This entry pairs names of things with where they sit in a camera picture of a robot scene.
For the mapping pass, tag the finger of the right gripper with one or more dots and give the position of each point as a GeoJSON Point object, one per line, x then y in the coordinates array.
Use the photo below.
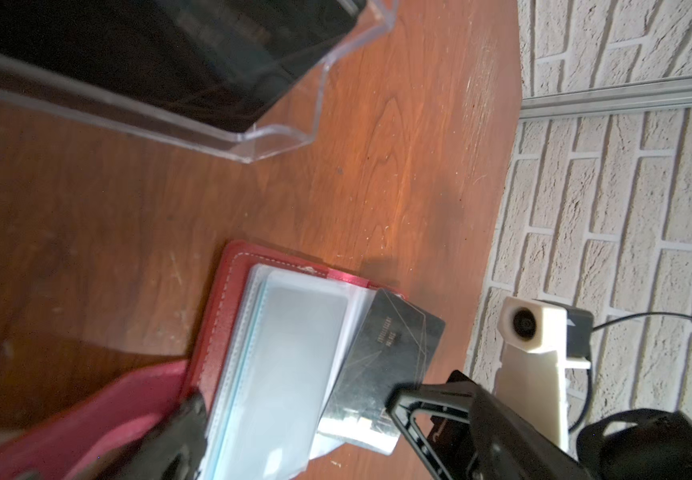
{"type": "Point", "coordinates": [434, 420]}

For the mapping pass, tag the black cards in organizer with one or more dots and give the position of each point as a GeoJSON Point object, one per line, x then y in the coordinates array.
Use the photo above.
{"type": "Point", "coordinates": [220, 63]}

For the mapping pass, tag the clear acrylic card organizer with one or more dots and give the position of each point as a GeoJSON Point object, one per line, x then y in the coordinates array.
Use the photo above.
{"type": "Point", "coordinates": [292, 123]}

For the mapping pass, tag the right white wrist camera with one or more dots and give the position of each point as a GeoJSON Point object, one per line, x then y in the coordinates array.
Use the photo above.
{"type": "Point", "coordinates": [541, 342]}

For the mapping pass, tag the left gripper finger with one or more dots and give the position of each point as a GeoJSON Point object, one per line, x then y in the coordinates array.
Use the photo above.
{"type": "Point", "coordinates": [174, 449]}

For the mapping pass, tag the red leather card holder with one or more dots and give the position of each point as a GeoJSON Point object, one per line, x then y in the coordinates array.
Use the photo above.
{"type": "Point", "coordinates": [141, 401]}

